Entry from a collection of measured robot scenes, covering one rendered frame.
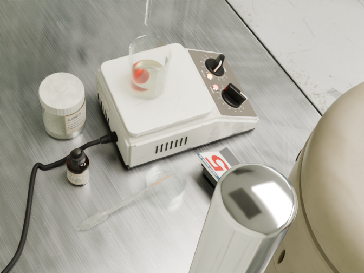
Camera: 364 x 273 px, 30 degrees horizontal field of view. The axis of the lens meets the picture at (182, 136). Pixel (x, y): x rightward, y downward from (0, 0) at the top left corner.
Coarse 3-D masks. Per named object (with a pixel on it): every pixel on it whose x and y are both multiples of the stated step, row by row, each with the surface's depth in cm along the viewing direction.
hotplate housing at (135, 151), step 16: (96, 80) 92; (112, 112) 89; (112, 128) 92; (176, 128) 88; (192, 128) 89; (208, 128) 91; (224, 128) 92; (240, 128) 94; (128, 144) 87; (144, 144) 87; (160, 144) 89; (176, 144) 91; (192, 144) 93; (128, 160) 90; (144, 160) 91
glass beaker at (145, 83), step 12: (144, 36) 84; (156, 36) 84; (132, 48) 84; (144, 48) 86; (156, 48) 86; (168, 48) 84; (132, 60) 86; (156, 60) 88; (168, 60) 83; (132, 72) 84; (144, 72) 83; (156, 72) 83; (132, 84) 86; (144, 84) 85; (156, 84) 85; (144, 96) 87; (156, 96) 87
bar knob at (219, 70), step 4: (220, 56) 96; (224, 56) 97; (208, 60) 96; (212, 60) 97; (216, 60) 96; (220, 60) 95; (208, 64) 95; (212, 64) 96; (216, 64) 95; (220, 64) 94; (208, 68) 95; (212, 68) 95; (216, 68) 95; (220, 68) 97; (212, 72) 95; (216, 72) 95; (220, 72) 96
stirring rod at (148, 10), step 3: (147, 0) 77; (150, 0) 77; (147, 3) 77; (150, 3) 77; (147, 6) 78; (150, 6) 78; (147, 9) 78; (150, 9) 78; (147, 12) 79; (150, 12) 79; (147, 15) 79; (147, 18) 80; (147, 21) 80; (147, 24) 81
